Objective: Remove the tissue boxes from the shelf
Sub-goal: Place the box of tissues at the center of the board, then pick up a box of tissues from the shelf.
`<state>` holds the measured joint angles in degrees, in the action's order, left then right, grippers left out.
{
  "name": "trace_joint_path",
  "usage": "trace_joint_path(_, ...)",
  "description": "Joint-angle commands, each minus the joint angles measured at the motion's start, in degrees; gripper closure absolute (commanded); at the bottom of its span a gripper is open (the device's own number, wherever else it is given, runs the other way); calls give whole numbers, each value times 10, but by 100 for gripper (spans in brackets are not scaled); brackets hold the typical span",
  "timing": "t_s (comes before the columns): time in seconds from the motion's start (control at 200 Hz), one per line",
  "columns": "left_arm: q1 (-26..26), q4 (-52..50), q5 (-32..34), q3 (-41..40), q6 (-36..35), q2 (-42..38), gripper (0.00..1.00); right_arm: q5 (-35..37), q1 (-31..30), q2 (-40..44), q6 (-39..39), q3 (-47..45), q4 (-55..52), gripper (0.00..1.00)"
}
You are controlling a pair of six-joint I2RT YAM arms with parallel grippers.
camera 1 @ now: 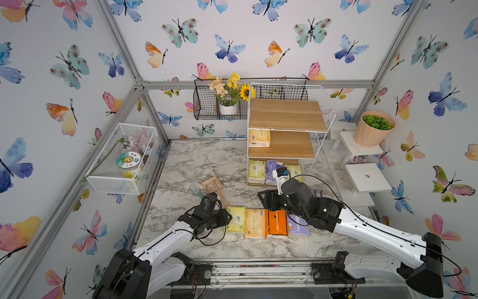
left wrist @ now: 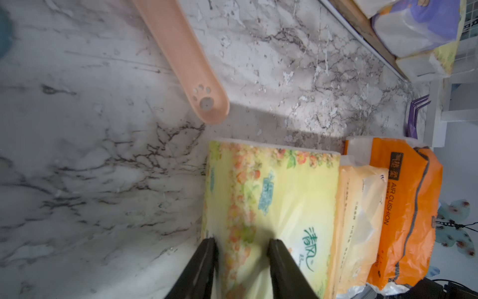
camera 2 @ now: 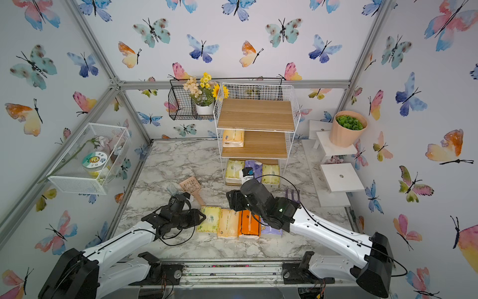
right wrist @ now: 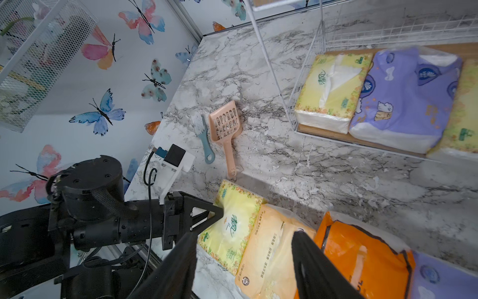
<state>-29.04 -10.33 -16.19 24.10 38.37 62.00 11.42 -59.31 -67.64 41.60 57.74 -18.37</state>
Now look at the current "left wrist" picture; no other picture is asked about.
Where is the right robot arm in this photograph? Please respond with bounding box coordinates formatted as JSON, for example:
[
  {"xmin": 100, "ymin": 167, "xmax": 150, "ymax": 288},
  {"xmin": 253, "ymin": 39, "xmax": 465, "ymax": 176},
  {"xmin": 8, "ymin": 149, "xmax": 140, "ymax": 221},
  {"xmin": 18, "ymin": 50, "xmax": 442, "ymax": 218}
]
[{"xmin": 388, "ymin": 278, "xmax": 478, "ymax": 299}]

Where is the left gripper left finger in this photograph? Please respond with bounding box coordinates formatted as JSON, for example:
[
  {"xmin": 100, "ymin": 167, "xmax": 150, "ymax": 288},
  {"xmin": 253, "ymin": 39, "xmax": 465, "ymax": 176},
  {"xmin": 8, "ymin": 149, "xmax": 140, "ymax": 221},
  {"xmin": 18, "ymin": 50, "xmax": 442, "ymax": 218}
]
[{"xmin": 165, "ymin": 237, "xmax": 218, "ymax": 299}]

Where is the purple tissue pack bottom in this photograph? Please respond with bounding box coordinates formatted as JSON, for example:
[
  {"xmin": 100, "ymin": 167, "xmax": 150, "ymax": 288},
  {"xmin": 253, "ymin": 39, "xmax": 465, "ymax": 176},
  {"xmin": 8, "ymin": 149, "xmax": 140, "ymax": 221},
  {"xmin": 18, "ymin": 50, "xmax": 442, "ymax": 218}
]
[{"xmin": 372, "ymin": 0, "xmax": 461, "ymax": 58}]

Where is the beige tissue pack top shelf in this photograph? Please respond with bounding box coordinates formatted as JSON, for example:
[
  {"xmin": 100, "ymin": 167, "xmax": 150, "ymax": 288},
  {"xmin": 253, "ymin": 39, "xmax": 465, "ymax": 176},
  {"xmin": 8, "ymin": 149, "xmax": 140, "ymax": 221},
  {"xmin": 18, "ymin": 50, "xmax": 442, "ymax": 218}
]
[{"xmin": 328, "ymin": 165, "xmax": 388, "ymax": 299}]

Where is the white lower step shelf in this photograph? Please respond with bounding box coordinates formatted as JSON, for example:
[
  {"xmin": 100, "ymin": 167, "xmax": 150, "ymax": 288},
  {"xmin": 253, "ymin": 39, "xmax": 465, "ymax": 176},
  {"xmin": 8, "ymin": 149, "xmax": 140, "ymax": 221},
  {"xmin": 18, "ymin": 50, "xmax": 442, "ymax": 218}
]
[{"xmin": 423, "ymin": 70, "xmax": 478, "ymax": 148}]

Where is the yellow green tissue pack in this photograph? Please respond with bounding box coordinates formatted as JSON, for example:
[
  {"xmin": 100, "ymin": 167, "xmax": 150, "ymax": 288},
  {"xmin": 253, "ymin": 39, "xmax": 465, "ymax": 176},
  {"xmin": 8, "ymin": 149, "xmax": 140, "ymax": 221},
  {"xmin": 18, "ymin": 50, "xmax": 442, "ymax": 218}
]
[{"xmin": 201, "ymin": 140, "xmax": 341, "ymax": 299}]

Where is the purple pink garden fork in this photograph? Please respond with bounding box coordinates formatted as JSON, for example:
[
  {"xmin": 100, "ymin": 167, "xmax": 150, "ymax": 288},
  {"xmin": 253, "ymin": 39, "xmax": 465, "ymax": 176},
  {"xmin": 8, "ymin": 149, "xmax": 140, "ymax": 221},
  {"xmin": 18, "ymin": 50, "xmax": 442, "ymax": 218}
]
[{"xmin": 405, "ymin": 95, "xmax": 431, "ymax": 139}]

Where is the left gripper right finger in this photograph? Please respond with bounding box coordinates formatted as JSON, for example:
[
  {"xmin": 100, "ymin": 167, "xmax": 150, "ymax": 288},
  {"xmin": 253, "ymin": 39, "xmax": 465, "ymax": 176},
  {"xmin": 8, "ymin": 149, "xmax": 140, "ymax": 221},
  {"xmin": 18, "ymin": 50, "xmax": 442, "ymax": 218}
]
[{"xmin": 267, "ymin": 239, "xmax": 318, "ymax": 299}]

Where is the white wire wooden shelf rack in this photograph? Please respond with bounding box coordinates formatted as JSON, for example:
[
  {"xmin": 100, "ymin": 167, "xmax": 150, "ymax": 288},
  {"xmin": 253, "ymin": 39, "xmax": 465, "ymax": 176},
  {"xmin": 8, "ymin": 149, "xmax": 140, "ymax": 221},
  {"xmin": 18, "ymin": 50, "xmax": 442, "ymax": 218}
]
[{"xmin": 321, "ymin": 0, "xmax": 408, "ymax": 80}]

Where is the orange tissue pack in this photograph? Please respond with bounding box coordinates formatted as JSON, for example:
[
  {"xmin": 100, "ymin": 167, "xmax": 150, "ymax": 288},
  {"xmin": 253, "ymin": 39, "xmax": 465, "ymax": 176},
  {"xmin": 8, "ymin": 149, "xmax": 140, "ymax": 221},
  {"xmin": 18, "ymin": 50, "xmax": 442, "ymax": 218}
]
[{"xmin": 344, "ymin": 137, "xmax": 443, "ymax": 296}]

